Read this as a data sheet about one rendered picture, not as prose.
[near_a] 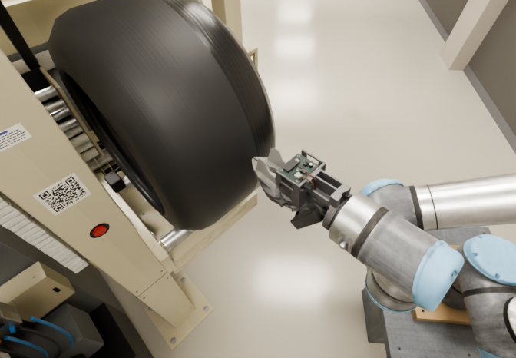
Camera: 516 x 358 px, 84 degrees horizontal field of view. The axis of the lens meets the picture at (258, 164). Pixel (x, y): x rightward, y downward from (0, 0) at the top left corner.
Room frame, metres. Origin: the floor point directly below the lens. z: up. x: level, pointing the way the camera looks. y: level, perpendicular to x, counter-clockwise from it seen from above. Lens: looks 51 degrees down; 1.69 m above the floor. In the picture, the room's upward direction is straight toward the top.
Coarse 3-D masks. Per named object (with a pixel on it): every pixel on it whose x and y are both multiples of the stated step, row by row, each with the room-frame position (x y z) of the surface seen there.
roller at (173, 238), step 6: (174, 228) 0.38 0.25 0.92; (168, 234) 0.36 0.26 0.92; (174, 234) 0.36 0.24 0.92; (180, 234) 0.36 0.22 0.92; (186, 234) 0.36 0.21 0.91; (162, 240) 0.34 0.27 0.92; (168, 240) 0.34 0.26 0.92; (174, 240) 0.34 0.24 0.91; (180, 240) 0.35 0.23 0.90; (168, 246) 0.32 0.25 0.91; (174, 246) 0.33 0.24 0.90
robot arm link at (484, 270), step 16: (480, 240) 0.34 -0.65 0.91; (496, 240) 0.34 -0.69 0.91; (464, 256) 0.31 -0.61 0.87; (480, 256) 0.30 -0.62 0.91; (496, 256) 0.30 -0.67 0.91; (512, 256) 0.30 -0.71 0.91; (464, 272) 0.28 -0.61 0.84; (480, 272) 0.26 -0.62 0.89; (496, 272) 0.25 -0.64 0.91; (512, 272) 0.25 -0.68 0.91; (464, 288) 0.24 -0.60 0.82; (480, 288) 0.22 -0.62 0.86; (496, 288) 0.22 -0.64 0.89; (512, 288) 0.21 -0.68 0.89
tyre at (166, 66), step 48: (96, 0) 0.60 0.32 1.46; (144, 0) 0.57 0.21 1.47; (192, 0) 0.60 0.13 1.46; (48, 48) 0.56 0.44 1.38; (96, 48) 0.43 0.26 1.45; (144, 48) 0.44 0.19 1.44; (192, 48) 0.47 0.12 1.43; (240, 48) 0.53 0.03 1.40; (96, 96) 0.39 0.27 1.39; (144, 96) 0.37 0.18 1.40; (192, 96) 0.40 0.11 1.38; (240, 96) 0.44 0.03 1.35; (144, 144) 0.32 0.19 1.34; (192, 144) 0.34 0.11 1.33; (240, 144) 0.38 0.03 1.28; (144, 192) 0.46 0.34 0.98; (192, 192) 0.29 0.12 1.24; (240, 192) 0.35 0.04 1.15
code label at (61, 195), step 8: (72, 176) 0.32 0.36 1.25; (56, 184) 0.30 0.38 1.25; (64, 184) 0.31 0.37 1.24; (72, 184) 0.32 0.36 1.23; (80, 184) 0.32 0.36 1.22; (40, 192) 0.28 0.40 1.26; (48, 192) 0.29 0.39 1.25; (56, 192) 0.30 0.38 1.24; (64, 192) 0.30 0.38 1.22; (72, 192) 0.31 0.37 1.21; (80, 192) 0.32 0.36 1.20; (88, 192) 0.33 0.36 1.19; (40, 200) 0.28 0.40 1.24; (48, 200) 0.28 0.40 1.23; (56, 200) 0.29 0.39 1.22; (64, 200) 0.30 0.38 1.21; (72, 200) 0.30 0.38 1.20; (80, 200) 0.31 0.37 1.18; (48, 208) 0.28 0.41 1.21; (56, 208) 0.28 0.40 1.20; (64, 208) 0.29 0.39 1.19
